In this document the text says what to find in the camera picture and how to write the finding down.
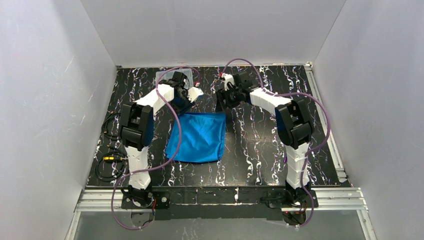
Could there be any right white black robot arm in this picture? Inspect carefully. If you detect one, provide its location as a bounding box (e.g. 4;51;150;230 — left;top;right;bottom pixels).
215;71;314;190

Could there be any black coiled cable yellow plug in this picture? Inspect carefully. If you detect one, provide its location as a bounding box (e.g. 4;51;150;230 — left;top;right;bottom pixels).
94;112;127;183

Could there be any front aluminium rail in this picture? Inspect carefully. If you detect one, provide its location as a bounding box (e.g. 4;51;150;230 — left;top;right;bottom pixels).
76;186;368;212

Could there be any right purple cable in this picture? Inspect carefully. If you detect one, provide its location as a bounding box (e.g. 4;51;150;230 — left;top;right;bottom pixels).
220;58;332;229

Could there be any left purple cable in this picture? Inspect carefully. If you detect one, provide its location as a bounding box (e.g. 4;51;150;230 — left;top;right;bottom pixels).
111;66;202;231

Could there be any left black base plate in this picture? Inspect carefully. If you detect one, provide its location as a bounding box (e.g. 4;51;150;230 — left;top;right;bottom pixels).
120;189;171;210

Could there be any right aluminium rail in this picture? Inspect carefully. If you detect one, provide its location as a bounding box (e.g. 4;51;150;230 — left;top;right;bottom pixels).
304;61;348;184

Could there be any purple cable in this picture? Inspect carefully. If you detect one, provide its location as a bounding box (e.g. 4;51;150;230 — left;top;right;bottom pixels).
220;58;332;229
111;66;202;231

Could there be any blue cloth napkin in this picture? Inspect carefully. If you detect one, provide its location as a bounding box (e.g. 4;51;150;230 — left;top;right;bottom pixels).
173;112;226;164

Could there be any clear plastic compartment box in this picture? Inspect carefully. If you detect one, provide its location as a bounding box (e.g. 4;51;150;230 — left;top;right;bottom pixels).
155;68;194;88

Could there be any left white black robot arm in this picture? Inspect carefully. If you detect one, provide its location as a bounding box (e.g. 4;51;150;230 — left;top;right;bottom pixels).
118;69;204;190

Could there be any aluminium rail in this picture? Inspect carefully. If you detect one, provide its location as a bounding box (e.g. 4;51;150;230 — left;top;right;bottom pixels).
304;61;348;184
76;186;368;212

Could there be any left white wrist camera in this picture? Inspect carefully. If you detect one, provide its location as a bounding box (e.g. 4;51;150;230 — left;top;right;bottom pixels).
187;87;204;103

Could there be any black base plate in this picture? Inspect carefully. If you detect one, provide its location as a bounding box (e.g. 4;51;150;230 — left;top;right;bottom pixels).
260;188;319;210
120;189;171;210

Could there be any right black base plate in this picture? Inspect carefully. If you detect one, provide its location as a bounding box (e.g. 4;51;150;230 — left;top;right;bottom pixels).
260;188;319;210

